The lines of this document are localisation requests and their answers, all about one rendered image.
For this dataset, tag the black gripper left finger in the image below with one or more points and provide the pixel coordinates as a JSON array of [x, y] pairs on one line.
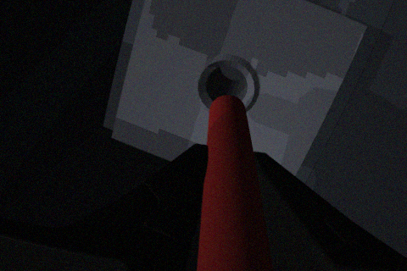
[[151, 228]]

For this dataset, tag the grey plate with hole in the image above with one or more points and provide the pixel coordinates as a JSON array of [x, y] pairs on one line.
[[294, 55]]

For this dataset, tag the dark red cylinder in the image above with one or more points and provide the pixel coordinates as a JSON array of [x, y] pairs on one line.
[[233, 235]]

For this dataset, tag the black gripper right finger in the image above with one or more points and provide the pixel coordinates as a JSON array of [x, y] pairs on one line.
[[306, 233]]

